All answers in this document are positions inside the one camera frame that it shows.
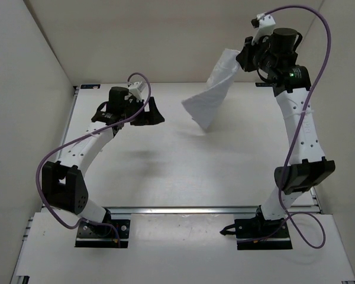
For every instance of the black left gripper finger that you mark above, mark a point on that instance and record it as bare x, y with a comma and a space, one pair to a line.
141, 121
154, 116

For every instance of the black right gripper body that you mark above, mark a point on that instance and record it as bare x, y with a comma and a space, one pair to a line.
265, 61

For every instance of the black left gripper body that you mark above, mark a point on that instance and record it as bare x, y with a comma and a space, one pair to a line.
133, 107

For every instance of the white skirt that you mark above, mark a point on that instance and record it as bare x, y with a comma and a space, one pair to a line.
203, 107

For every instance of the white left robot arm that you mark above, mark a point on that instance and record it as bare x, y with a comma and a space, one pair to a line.
62, 182

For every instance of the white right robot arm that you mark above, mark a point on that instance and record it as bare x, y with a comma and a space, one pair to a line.
306, 164

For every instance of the blue right corner label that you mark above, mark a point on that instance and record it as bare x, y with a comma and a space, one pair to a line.
264, 85

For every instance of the blue corner label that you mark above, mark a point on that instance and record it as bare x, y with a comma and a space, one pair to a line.
264, 85
90, 86

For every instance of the blue left corner label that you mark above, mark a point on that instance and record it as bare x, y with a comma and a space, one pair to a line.
90, 86

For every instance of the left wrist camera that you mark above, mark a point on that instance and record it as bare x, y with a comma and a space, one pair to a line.
136, 88

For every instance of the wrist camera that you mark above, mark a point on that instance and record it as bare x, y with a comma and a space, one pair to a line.
136, 88
265, 24

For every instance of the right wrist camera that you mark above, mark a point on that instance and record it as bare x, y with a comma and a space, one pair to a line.
265, 24

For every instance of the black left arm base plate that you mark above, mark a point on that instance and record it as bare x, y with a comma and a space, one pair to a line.
90, 236

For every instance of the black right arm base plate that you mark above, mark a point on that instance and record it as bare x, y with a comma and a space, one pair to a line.
253, 234

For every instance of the aluminium front rail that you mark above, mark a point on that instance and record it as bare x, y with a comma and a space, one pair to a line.
184, 210

